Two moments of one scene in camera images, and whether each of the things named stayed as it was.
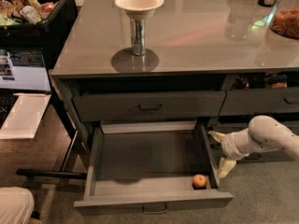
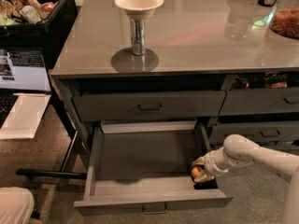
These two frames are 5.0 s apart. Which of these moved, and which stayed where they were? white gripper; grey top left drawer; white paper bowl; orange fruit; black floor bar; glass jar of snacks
Moved: orange fruit; white gripper
Stayed: glass jar of snacks; black floor bar; white paper bowl; grey top left drawer
